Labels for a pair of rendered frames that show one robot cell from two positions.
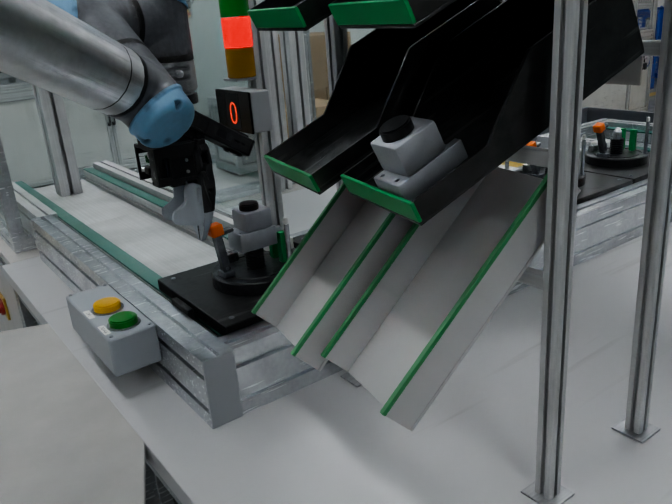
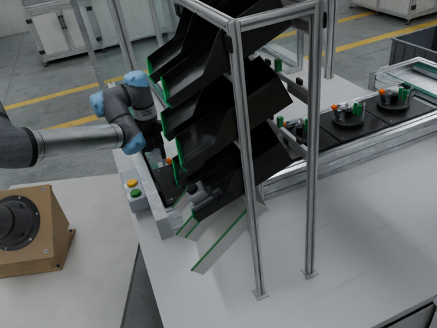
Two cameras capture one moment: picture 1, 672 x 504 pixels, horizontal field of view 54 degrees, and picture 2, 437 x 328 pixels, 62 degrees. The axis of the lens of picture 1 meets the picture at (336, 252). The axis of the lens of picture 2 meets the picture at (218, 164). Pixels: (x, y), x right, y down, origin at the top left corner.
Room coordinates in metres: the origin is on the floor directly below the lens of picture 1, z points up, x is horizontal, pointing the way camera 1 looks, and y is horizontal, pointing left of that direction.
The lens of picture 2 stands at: (-0.07, -0.36, 1.84)
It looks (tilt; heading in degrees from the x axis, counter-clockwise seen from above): 36 degrees down; 19
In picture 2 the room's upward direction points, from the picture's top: 9 degrees counter-clockwise
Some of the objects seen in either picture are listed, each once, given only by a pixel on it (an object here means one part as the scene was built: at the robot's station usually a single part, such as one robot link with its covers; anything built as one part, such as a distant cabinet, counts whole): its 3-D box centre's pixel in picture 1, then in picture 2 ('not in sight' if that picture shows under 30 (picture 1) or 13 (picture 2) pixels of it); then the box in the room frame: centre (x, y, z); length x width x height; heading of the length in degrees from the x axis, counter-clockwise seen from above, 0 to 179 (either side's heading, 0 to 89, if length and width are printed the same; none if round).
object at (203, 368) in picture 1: (111, 288); (140, 163); (1.12, 0.41, 0.91); 0.89 x 0.06 x 0.11; 35
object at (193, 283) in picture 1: (258, 283); (189, 177); (0.98, 0.13, 0.96); 0.24 x 0.24 x 0.02; 35
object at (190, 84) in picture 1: (169, 79); (145, 111); (0.92, 0.21, 1.29); 0.08 x 0.08 x 0.05
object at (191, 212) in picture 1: (191, 214); (157, 158); (0.91, 0.20, 1.10); 0.06 x 0.03 x 0.09; 125
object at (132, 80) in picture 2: (156, 17); (138, 90); (0.92, 0.21, 1.37); 0.09 x 0.08 x 0.11; 136
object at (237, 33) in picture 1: (237, 32); not in sight; (1.20, 0.14, 1.33); 0.05 x 0.05 x 0.05
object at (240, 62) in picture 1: (240, 62); not in sight; (1.20, 0.14, 1.28); 0.05 x 0.05 x 0.05
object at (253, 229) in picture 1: (256, 222); not in sight; (0.99, 0.12, 1.06); 0.08 x 0.04 x 0.07; 125
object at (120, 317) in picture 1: (123, 322); (135, 193); (0.87, 0.31, 0.96); 0.04 x 0.04 x 0.02
